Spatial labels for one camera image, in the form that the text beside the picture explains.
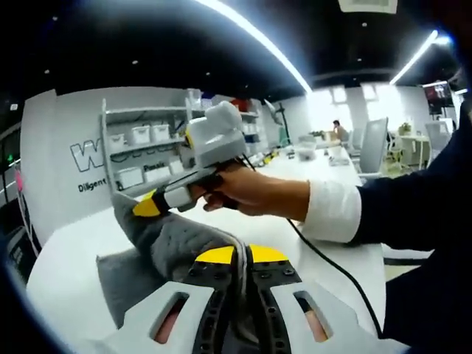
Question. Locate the grey towel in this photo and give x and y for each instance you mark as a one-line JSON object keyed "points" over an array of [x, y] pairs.
{"points": [[173, 239]]}

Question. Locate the person's right hand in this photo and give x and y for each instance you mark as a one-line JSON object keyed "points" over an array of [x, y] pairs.
{"points": [[258, 191]]}

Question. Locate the black floor stand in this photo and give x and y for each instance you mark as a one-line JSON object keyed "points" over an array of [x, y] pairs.
{"points": [[282, 125]]}

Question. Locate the grey metal shelving unit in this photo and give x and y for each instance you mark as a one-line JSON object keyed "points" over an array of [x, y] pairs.
{"points": [[106, 147]]}

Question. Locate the rows of white storage bins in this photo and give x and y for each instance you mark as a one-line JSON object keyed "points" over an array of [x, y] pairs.
{"points": [[142, 134]]}

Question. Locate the clear plastic container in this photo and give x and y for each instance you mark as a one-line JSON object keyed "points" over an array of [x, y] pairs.
{"points": [[307, 151]]}

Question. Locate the ceiling light strip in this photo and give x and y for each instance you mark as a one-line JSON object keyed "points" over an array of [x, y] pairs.
{"points": [[258, 33], [413, 59]]}

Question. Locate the pink tag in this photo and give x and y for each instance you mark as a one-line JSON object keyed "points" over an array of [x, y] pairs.
{"points": [[19, 182]]}

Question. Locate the green lit sign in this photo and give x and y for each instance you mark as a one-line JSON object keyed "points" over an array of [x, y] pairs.
{"points": [[9, 159]]}

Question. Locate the person's dark jacket torso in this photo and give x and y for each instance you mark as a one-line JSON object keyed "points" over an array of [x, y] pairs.
{"points": [[427, 302]]}

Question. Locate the white office chair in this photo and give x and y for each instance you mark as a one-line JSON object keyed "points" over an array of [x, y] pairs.
{"points": [[374, 147]]}

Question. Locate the green potted plant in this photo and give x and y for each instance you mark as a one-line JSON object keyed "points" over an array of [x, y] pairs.
{"points": [[404, 129]]}

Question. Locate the small white desk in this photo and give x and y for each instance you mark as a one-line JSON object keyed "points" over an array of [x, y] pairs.
{"points": [[413, 142]]}

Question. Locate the ceiling air vent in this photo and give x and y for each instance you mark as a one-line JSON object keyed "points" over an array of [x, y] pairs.
{"points": [[368, 4]]}

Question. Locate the wall screen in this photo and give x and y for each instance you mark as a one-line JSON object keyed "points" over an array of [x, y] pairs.
{"points": [[437, 96]]}

